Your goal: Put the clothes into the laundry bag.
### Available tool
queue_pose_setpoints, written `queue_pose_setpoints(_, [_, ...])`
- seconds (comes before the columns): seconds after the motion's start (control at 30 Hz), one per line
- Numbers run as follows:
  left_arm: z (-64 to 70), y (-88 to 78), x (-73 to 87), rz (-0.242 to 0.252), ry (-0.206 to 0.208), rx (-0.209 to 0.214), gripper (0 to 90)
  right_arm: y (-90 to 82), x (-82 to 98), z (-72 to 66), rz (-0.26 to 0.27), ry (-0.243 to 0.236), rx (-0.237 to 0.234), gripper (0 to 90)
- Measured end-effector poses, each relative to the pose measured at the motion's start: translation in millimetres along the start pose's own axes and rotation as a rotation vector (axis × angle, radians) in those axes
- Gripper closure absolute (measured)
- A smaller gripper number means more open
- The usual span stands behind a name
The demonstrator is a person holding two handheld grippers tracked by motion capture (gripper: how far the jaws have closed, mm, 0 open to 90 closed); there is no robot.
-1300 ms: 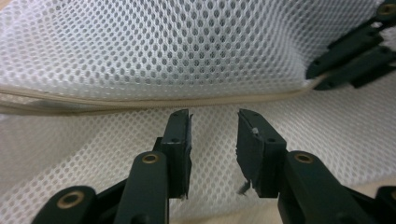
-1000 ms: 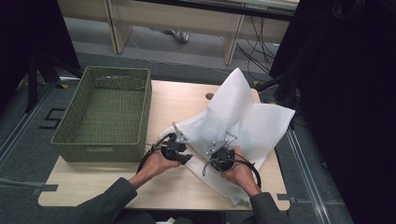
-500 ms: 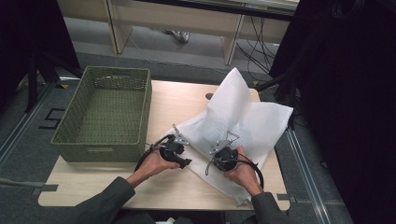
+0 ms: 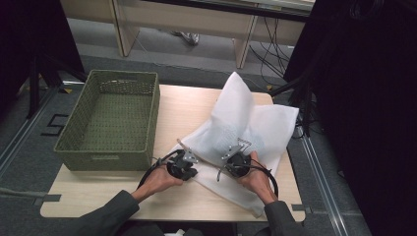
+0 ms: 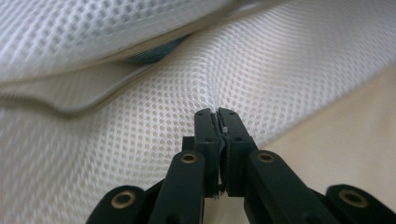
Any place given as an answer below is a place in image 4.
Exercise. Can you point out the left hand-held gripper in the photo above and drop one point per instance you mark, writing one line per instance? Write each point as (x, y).
(178, 165)

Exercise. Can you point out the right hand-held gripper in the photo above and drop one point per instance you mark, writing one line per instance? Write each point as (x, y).
(238, 164)

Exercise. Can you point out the black curtain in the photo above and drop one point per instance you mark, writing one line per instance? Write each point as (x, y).
(364, 98)
(29, 42)

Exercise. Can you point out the person's dark lap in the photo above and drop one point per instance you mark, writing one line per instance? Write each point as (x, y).
(183, 230)

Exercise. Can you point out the grey shoe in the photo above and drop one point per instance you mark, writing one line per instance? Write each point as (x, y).
(188, 37)

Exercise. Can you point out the person's left hand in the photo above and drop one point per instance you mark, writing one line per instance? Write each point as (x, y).
(157, 182)

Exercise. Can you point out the beige wooden desk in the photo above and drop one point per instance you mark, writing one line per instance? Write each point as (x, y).
(183, 23)

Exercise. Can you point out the white mesh laundry bag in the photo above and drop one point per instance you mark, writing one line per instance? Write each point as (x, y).
(236, 121)

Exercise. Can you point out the green woven basket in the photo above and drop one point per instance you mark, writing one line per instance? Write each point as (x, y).
(111, 124)

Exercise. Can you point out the black metal stand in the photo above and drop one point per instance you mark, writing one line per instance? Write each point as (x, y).
(36, 85)
(303, 95)

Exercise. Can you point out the person's right hand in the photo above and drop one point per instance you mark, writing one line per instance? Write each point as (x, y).
(259, 180)

